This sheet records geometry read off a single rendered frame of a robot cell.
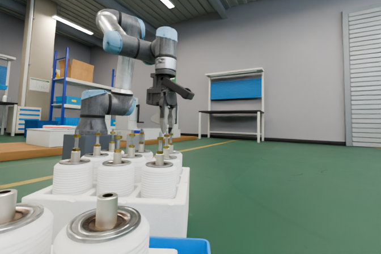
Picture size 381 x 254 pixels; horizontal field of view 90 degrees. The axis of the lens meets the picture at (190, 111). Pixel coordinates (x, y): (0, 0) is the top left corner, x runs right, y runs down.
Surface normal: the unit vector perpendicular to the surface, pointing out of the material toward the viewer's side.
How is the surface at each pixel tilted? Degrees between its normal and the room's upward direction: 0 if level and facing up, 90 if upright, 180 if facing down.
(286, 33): 90
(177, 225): 90
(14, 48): 90
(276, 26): 90
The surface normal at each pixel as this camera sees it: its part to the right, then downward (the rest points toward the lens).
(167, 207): -0.02, -0.07
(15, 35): 0.87, -0.01
